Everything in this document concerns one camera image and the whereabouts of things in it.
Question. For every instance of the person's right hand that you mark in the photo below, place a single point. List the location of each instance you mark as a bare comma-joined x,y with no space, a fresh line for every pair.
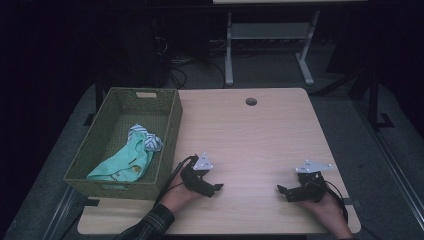
330,213

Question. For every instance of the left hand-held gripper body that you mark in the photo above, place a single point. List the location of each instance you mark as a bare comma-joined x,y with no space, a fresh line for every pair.
195,178

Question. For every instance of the black metal floor stand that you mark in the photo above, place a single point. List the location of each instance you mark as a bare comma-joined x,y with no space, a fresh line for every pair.
373,100

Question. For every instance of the person's left hand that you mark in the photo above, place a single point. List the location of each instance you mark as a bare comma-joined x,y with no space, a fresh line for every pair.
178,198

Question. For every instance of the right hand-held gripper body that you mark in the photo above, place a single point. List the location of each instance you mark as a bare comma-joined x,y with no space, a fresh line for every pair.
311,190

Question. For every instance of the grey metal stand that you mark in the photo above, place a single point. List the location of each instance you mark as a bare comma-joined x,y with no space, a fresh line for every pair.
270,30

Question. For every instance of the metal floor rail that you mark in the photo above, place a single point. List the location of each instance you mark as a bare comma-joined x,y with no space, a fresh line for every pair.
396,173

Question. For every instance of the green woven basket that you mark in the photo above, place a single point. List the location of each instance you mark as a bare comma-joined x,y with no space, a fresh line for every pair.
113,113

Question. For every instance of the grey tape strip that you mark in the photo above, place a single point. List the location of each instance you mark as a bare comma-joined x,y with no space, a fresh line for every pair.
350,202

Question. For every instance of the mint green baby garment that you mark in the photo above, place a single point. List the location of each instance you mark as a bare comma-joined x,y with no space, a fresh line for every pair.
123,163

